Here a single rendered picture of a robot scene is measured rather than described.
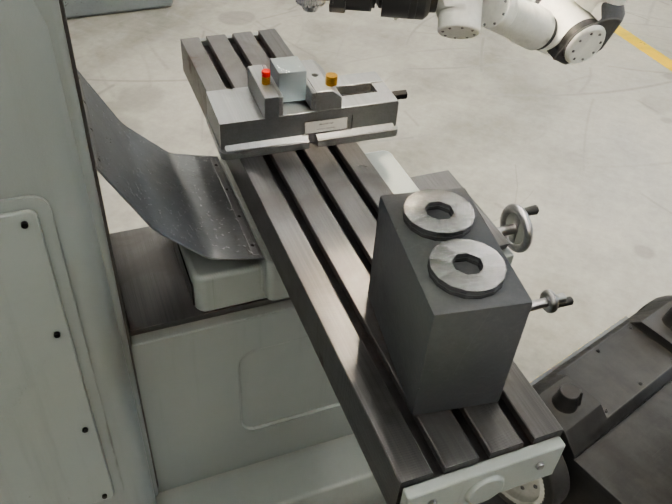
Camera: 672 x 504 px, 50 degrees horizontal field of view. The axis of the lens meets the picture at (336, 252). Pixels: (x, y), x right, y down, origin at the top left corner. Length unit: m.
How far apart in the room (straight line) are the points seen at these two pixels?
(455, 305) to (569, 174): 2.33
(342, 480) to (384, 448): 0.81
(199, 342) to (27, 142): 0.53
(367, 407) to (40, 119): 0.54
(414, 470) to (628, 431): 0.65
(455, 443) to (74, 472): 0.77
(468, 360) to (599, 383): 0.64
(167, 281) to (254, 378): 0.27
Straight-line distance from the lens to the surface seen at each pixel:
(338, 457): 1.73
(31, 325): 1.16
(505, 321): 0.84
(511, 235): 1.74
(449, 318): 0.80
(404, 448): 0.90
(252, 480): 1.70
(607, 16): 1.33
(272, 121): 1.32
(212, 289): 1.27
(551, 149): 3.24
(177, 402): 1.46
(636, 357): 1.56
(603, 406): 1.45
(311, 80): 1.35
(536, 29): 1.28
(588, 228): 2.84
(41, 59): 0.94
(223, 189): 1.37
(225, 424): 1.56
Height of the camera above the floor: 1.66
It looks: 42 degrees down
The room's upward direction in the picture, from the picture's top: 5 degrees clockwise
